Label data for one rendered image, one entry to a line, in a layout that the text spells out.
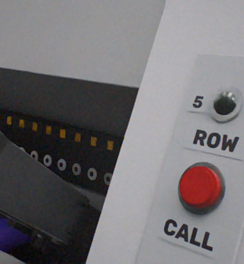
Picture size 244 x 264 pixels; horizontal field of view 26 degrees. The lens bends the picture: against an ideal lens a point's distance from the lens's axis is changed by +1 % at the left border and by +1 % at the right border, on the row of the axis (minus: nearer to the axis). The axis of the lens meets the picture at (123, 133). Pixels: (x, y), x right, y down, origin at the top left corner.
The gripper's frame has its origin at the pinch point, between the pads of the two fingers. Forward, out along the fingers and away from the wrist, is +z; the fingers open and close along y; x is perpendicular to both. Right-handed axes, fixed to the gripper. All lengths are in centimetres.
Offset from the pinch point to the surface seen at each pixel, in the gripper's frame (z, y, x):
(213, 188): -7.1, 12.3, 2.7
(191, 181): -7.2, 11.4, 2.7
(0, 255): 0.6, -5.3, -3.3
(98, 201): 10.6, -8.6, 3.9
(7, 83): 11.0, -30.2, 13.7
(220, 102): -8.0, 11.7, 5.8
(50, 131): 8.3, -16.0, 8.3
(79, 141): 8.4, -12.0, 8.1
